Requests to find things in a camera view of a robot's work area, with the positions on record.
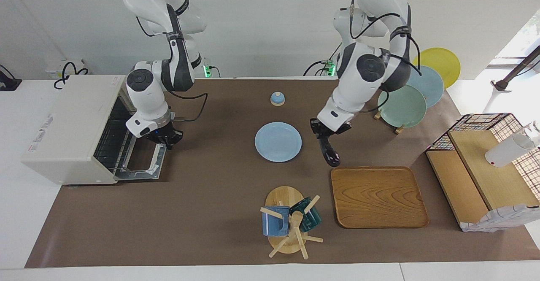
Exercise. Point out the blue mug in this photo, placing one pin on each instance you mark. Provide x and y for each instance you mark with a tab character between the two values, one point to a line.
274	226

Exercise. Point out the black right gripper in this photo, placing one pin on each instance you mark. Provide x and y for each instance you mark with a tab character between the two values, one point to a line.
162	134

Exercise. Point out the pale green plate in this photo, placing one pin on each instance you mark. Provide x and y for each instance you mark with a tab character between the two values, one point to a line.
403	108

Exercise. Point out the white patterned cloth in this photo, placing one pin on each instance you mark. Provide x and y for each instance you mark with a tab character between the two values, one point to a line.
502	217

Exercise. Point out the wooden plate rack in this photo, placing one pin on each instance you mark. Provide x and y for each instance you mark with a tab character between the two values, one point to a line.
400	129

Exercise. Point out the yellow plate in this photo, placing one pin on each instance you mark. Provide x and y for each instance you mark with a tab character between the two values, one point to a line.
443	66

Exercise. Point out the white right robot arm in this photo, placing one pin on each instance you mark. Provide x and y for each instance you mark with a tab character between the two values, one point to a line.
145	99

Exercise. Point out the wooden shelf boards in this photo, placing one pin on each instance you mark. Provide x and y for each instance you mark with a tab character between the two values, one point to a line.
493	179

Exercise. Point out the brown table mat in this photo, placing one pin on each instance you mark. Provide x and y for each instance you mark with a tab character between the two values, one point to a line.
211	188

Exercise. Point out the white cylindrical bottle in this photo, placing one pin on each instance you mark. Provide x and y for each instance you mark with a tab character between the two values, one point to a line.
506	152

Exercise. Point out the glass oven door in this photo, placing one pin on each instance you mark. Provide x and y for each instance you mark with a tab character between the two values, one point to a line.
135	174

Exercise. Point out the black clamp object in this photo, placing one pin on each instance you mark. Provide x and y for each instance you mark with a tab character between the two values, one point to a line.
10	85

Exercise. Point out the white wall socket box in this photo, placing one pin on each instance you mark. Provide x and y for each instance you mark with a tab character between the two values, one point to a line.
52	68

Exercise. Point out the beige toaster oven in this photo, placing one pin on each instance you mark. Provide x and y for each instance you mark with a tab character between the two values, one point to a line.
71	120

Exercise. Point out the dark purple eggplant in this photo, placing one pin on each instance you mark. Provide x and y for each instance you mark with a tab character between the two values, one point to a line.
331	156

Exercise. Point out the light blue round plate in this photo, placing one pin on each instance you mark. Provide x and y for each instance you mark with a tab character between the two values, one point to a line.
278	141

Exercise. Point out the dark green mug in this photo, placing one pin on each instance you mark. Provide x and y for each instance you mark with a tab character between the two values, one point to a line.
310	220

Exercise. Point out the black metal pole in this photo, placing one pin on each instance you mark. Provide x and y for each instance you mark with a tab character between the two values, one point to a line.
512	74

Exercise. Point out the rectangular wooden tray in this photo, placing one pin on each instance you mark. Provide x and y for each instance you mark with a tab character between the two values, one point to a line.
379	196

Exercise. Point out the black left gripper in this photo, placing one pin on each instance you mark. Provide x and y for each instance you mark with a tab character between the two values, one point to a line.
329	132

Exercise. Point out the wooden mug tree stand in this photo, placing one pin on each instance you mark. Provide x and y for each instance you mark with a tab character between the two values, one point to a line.
282	196

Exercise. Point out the light blue racked plate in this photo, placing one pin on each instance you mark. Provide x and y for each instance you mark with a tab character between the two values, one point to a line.
430	87

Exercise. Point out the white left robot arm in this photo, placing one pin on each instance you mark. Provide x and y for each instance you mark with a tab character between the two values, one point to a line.
358	91

